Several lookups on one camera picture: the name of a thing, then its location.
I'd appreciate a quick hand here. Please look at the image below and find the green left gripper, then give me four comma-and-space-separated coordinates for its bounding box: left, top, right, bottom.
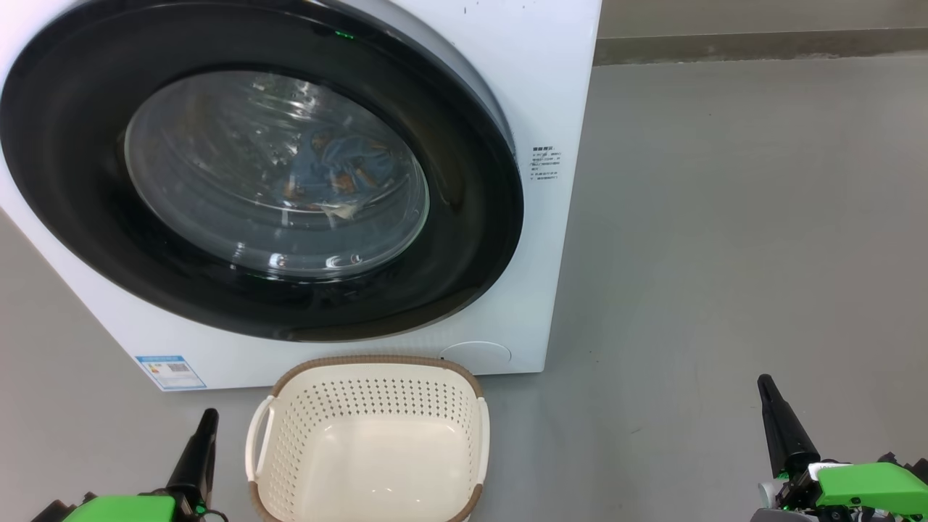
62, 408, 227, 522

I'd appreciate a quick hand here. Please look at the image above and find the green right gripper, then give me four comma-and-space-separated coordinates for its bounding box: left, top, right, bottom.
750, 374, 928, 522

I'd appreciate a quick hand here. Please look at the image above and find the black round glass washer door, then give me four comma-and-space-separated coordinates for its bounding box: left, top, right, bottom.
0, 0, 524, 343

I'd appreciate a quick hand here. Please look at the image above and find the blue patterned garment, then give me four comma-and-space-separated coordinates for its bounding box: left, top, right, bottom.
290, 127, 396, 211

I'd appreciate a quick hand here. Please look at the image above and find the white front-load washing machine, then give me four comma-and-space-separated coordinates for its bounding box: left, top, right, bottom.
0, 0, 602, 392

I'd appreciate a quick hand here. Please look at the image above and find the blue energy label sticker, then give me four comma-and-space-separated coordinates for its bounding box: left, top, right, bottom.
134, 355, 207, 392

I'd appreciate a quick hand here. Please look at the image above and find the cream perforated laundry basket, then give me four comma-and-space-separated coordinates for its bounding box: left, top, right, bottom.
245, 355, 490, 522

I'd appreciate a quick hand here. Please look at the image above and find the round white filter cover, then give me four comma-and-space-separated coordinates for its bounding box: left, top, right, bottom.
439, 341, 512, 374

